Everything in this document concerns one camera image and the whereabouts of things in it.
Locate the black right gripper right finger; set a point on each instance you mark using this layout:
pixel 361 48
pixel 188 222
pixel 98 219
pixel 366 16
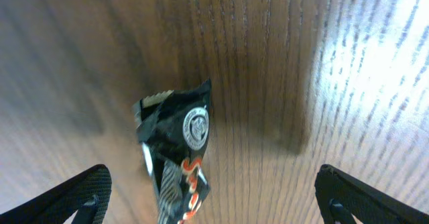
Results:
pixel 342 198

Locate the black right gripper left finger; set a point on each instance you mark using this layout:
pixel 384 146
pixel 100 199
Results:
pixel 85 197

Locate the black Mars candy bar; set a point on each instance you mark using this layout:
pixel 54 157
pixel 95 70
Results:
pixel 173 128

